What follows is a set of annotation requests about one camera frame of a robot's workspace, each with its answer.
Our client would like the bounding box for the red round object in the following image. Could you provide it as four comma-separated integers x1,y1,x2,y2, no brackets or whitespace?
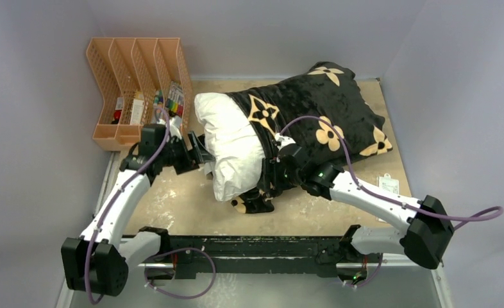
113,110,122,122

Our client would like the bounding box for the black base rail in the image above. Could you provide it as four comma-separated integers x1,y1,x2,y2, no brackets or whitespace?
146,235,380,280

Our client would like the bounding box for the orange plastic file organizer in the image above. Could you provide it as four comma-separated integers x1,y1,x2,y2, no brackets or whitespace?
86,37,194,151

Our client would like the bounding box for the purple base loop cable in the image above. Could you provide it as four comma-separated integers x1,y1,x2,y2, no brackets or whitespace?
144,248,216,301

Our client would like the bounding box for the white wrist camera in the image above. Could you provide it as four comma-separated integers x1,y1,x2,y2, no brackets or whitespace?
274,133,296,151
167,116,182,139

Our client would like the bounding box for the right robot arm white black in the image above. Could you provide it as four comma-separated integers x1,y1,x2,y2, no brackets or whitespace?
258,144,455,270

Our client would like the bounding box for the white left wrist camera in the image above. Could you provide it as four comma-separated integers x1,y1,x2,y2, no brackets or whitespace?
167,116,182,139

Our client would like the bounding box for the white card box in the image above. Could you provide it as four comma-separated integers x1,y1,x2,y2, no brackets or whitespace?
130,99,144,125

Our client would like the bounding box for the black pillowcase with beige flowers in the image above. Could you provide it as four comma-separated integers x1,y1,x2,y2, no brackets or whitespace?
228,62,393,214

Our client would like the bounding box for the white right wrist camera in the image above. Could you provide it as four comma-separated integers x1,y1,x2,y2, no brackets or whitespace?
274,133,296,151

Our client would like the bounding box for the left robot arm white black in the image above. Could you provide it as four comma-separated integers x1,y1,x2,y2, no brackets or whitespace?
61,124,215,298

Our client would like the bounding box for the white paper label sheet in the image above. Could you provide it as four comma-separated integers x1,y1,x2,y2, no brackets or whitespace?
376,173,400,194

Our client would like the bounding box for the white pillow insert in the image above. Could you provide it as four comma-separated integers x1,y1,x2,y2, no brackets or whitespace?
194,92,265,201

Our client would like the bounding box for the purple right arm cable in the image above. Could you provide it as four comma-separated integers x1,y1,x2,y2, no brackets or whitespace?
279,115,504,230

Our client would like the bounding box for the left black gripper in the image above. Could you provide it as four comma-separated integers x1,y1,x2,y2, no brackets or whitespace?
158,131,214,174

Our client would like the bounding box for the colourful marker set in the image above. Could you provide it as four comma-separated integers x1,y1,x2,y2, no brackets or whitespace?
165,81,185,117

